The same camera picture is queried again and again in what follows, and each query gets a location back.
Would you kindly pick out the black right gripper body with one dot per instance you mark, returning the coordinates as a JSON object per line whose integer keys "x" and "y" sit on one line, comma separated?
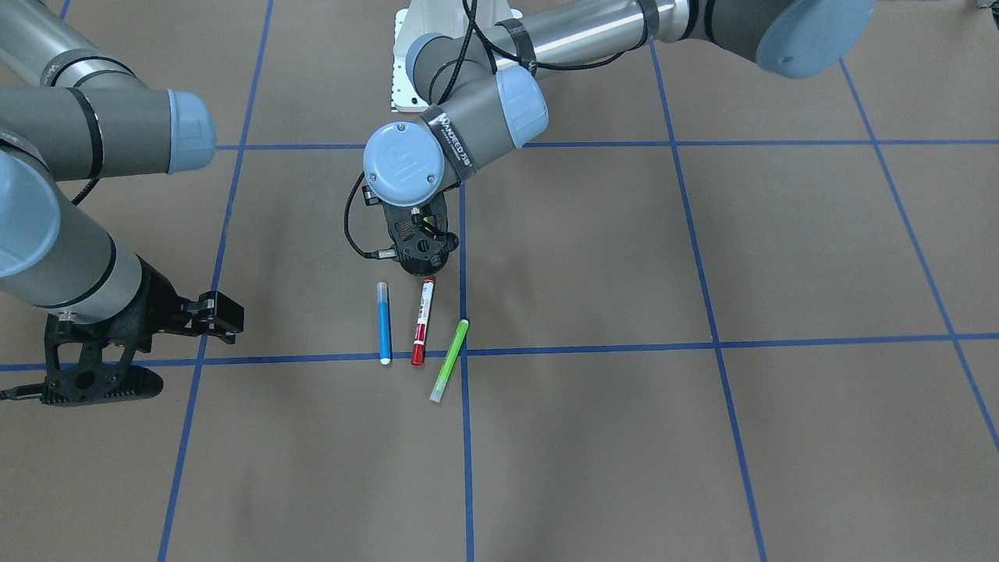
{"x": 158, "y": 303}

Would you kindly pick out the blue highlighter pen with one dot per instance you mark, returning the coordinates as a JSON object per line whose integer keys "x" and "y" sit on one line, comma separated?
{"x": 384, "y": 333}

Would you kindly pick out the red capped white marker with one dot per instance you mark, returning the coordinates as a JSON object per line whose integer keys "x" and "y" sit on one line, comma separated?
{"x": 422, "y": 321}

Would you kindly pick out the green highlighter pen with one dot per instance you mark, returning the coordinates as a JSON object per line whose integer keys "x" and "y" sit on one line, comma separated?
{"x": 451, "y": 357}

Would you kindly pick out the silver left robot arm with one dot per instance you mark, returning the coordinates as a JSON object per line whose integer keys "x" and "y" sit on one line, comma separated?
{"x": 482, "y": 85}

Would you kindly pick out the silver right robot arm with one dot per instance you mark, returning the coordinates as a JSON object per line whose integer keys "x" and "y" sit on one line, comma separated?
{"x": 81, "y": 114}

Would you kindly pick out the black mesh pen cup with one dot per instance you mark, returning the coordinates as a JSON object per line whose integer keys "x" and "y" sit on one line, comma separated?
{"x": 422, "y": 242}

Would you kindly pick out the brown paper table mat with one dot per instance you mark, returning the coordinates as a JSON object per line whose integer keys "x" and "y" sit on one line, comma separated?
{"x": 715, "y": 315}

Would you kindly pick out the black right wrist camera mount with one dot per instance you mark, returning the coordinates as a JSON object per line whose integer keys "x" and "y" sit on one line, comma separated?
{"x": 93, "y": 363}

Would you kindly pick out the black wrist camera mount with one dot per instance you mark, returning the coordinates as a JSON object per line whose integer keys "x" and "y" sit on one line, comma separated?
{"x": 93, "y": 363}
{"x": 436, "y": 204}

